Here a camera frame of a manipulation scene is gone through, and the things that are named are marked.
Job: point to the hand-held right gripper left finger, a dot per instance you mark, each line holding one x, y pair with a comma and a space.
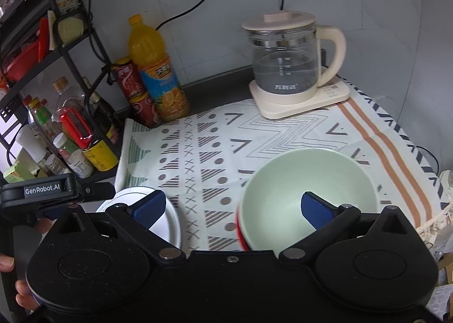
150, 211

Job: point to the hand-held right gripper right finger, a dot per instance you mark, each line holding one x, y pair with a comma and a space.
316, 211

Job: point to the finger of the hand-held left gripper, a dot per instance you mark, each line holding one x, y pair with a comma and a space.
99, 191

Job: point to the white plate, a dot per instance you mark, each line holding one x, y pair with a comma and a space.
170, 222

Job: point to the pale green bowl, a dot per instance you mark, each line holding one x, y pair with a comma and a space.
283, 185

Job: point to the person's left hand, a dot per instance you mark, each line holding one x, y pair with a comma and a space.
24, 294

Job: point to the green cardboard box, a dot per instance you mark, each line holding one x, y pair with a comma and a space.
21, 170

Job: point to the small clear jar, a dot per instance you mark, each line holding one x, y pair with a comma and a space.
56, 164

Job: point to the white capped small bottle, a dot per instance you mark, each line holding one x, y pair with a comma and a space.
80, 163

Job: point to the dark sauce bottle yellow label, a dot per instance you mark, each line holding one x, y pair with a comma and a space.
102, 147

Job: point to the white plastic bottle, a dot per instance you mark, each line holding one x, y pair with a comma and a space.
32, 142

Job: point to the red capped green bottle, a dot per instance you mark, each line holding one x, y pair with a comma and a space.
39, 114

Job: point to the red drink can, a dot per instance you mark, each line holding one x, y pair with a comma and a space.
125, 77
145, 110

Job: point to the patterned white tablecloth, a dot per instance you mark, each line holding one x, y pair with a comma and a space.
219, 146

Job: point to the clear bottle with gold cap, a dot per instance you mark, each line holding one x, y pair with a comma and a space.
69, 96

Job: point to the red plastic basin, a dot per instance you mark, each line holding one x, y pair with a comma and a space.
23, 61

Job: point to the orange juice bottle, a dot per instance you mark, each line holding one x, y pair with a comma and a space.
159, 71

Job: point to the black metal rack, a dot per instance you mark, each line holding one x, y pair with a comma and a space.
97, 46

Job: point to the red packet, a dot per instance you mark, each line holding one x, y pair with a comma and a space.
43, 39

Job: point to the round pale scouring pad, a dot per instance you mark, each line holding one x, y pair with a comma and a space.
72, 28

